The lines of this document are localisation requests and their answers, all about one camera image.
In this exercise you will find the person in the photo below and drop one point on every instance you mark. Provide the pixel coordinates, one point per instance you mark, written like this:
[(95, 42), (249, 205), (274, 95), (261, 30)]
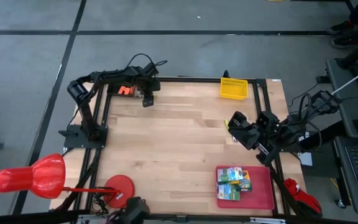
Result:
[(342, 28)]

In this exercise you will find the red desk lamp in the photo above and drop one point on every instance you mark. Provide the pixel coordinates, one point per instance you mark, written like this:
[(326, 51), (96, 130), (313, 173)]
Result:
[(33, 177)]

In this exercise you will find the white paper sheet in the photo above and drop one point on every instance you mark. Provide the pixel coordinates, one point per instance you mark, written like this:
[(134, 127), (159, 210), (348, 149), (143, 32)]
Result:
[(305, 159)]

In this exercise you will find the black aluminium table frame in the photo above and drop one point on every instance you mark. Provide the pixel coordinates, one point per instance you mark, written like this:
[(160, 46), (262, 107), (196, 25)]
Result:
[(191, 79)]

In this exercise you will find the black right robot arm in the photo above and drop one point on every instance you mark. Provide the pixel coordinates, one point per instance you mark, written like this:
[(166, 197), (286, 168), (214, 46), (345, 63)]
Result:
[(322, 102)]

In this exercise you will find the white rod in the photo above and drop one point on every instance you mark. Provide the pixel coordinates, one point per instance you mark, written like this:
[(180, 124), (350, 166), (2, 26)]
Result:
[(350, 82)]

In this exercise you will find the white metal strip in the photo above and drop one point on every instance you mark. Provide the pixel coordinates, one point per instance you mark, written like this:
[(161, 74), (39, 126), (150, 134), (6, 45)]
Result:
[(267, 220)]

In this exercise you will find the black table-level camera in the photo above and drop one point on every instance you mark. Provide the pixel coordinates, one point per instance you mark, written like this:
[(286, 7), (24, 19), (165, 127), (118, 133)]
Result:
[(134, 210)]

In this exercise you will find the Crayola crayon box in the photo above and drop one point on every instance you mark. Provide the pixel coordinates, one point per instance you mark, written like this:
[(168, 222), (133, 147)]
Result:
[(245, 183), (228, 175), (228, 192)]

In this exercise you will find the yellow plastic basket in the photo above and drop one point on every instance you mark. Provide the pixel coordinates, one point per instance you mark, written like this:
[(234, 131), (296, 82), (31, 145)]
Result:
[(234, 88)]

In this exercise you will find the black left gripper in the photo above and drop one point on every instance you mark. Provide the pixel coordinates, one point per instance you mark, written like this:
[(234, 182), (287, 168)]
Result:
[(150, 86)]

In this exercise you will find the pink eraser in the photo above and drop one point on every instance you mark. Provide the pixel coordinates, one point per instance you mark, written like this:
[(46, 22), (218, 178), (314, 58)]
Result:
[(127, 89), (121, 90), (132, 91)]

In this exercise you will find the red object with white tag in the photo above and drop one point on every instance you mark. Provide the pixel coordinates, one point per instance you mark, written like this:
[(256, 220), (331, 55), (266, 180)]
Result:
[(303, 197)]

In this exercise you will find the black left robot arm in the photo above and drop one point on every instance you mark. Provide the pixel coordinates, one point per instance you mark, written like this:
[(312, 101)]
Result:
[(85, 118)]

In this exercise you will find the pink plastic bin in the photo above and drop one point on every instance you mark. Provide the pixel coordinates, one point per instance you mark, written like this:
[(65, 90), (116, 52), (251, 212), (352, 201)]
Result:
[(259, 189)]

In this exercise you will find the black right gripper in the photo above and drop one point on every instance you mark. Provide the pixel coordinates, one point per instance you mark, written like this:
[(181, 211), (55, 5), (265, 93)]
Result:
[(270, 127)]

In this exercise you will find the black side table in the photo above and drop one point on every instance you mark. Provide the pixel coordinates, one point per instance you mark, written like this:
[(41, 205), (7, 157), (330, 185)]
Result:
[(343, 174), (353, 115)]

